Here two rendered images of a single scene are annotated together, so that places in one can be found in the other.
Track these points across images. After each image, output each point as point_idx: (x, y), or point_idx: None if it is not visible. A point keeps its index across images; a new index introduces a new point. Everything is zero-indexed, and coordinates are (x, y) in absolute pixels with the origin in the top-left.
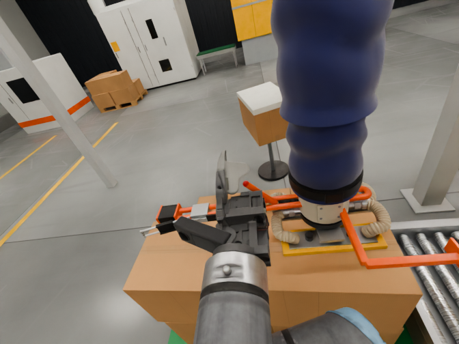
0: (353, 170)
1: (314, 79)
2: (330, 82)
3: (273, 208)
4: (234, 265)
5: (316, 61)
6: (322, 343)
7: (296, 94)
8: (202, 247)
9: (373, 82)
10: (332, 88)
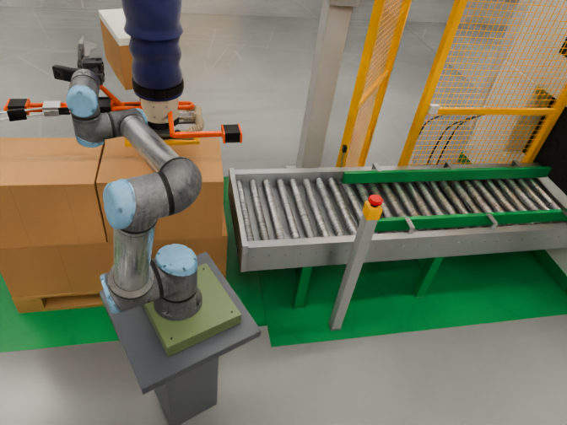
0: (170, 76)
1: (138, 10)
2: (147, 14)
3: (119, 108)
4: (85, 72)
5: (138, 1)
6: (120, 111)
7: (131, 17)
8: (67, 79)
9: (172, 20)
10: (148, 17)
